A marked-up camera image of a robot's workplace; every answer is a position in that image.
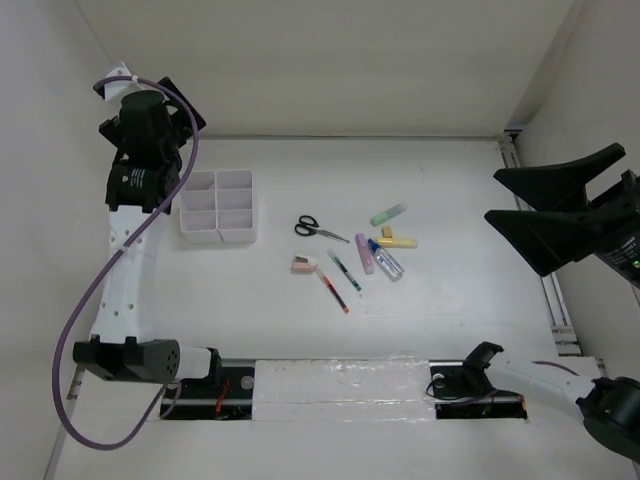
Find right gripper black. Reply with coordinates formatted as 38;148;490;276
484;139;640;286

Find red gel pen long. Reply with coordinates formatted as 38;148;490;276
316;268;350;314

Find pink highlighter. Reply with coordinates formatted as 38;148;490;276
355;233;375;275

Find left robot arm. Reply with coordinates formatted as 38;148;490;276
73;77;223;397

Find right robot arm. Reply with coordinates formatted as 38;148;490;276
462;143;639;461

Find white six-compartment organizer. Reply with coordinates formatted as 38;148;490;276
179;169;258;245

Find green highlighter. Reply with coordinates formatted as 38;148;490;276
370;202;408;226

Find yellow highlighter body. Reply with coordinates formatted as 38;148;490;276
376;237;418;249

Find pink white stapler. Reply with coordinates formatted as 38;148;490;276
291;254;318;274

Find clear blue-capped glue bottle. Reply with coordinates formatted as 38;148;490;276
367;239;404;281

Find aluminium rail right side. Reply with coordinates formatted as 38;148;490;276
498;130;583;357

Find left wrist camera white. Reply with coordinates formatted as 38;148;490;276
93;62;141;103

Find black-handled scissors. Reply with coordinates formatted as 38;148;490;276
294;215;349;243

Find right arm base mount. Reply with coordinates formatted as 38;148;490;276
425;361;528;420

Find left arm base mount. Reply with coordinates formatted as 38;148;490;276
160;359;256;421

